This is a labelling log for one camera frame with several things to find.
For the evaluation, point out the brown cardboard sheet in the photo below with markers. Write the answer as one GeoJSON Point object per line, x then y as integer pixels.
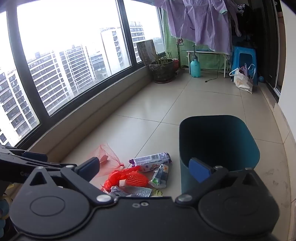
{"type": "Point", "coordinates": [145, 52]}

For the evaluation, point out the purple hanging garment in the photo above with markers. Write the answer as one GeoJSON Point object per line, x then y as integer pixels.
{"type": "Point", "coordinates": [198, 20]}

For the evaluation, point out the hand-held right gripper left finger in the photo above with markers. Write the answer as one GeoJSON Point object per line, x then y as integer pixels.
{"type": "Point", "coordinates": [89, 166]}

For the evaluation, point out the dark hanging clothes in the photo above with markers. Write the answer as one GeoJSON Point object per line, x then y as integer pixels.
{"type": "Point", "coordinates": [242, 20]}

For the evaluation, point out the white shopping bag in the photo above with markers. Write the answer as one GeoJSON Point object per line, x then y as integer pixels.
{"type": "Point", "coordinates": [241, 82]}

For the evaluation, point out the small blue ball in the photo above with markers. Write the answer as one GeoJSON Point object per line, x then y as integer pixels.
{"type": "Point", "coordinates": [261, 79]}

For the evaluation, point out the black window frame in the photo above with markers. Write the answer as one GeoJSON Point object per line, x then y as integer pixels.
{"type": "Point", "coordinates": [127, 34]}

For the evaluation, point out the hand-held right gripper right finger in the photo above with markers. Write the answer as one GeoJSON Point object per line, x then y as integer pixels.
{"type": "Point", "coordinates": [200, 170]}

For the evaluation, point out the potted plant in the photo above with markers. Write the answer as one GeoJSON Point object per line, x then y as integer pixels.
{"type": "Point", "coordinates": [161, 70]}

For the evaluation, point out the purple white snack packet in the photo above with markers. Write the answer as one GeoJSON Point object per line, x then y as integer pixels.
{"type": "Point", "coordinates": [152, 160]}

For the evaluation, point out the silver foil wrapper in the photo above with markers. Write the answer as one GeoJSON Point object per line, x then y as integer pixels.
{"type": "Point", "coordinates": [134, 191]}

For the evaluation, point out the small red pot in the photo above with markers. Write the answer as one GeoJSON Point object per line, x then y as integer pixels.
{"type": "Point", "coordinates": [176, 64]}

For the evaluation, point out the white low bench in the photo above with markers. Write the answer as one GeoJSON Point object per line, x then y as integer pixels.
{"type": "Point", "coordinates": [205, 52]}

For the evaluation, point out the person's left hand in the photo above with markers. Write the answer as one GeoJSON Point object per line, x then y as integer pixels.
{"type": "Point", "coordinates": [2, 208]}

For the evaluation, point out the red fuzzy cloth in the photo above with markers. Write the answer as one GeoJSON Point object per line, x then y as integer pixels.
{"type": "Point", "coordinates": [136, 179]}

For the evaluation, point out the yellow green wrapper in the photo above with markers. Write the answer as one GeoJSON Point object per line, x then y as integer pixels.
{"type": "Point", "coordinates": [157, 192]}

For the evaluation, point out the dark sliding door frame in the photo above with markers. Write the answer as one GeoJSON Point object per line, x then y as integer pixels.
{"type": "Point", "coordinates": [269, 46]}

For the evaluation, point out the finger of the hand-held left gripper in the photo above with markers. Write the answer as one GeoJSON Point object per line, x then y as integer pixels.
{"type": "Point", "coordinates": [34, 156]}
{"type": "Point", "coordinates": [18, 164]}

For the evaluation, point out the teal plastic trash bin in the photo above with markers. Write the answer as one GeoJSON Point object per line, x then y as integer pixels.
{"type": "Point", "coordinates": [245, 148]}

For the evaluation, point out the red mesh bag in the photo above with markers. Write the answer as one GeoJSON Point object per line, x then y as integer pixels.
{"type": "Point", "coordinates": [108, 155]}

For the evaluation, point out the teal spray bottle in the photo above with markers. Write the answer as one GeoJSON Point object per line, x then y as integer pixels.
{"type": "Point", "coordinates": [195, 67]}

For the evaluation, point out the white green plastic wrapper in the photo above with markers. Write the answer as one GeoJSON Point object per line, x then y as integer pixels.
{"type": "Point", "coordinates": [160, 176]}

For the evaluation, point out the blue plastic stool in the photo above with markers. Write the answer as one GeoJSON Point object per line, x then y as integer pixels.
{"type": "Point", "coordinates": [245, 56]}

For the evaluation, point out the pale purple bag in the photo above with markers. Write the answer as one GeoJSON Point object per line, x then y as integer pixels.
{"type": "Point", "coordinates": [246, 71]}

